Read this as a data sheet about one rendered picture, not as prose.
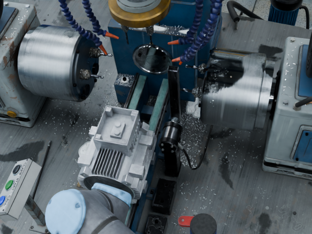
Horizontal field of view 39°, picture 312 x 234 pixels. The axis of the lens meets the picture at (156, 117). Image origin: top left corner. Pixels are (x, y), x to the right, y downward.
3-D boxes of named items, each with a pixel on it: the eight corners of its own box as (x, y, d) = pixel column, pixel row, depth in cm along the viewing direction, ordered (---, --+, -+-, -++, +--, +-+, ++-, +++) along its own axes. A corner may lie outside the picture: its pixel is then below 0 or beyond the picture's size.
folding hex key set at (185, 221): (205, 218, 143) (205, 216, 142) (205, 228, 141) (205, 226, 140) (178, 217, 144) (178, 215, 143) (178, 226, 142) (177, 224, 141)
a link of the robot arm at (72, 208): (99, 216, 79) (130, 214, 90) (56, 178, 83) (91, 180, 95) (70, 259, 79) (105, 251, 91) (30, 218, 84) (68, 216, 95)
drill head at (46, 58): (26, 53, 176) (4, 3, 156) (113, 66, 169) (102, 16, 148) (-2, 102, 163) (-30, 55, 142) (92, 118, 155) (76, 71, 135)
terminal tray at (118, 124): (108, 119, 135) (105, 105, 129) (142, 124, 133) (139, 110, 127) (96, 152, 129) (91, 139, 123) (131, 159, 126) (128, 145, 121)
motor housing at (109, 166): (104, 143, 148) (93, 109, 133) (159, 152, 145) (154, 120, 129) (84, 196, 138) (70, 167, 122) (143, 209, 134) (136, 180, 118)
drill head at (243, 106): (190, 77, 163) (189, 27, 142) (305, 94, 155) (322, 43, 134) (174, 133, 149) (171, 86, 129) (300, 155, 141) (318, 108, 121)
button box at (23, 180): (29, 169, 135) (15, 160, 132) (42, 166, 130) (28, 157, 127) (4, 221, 126) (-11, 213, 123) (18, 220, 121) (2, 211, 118)
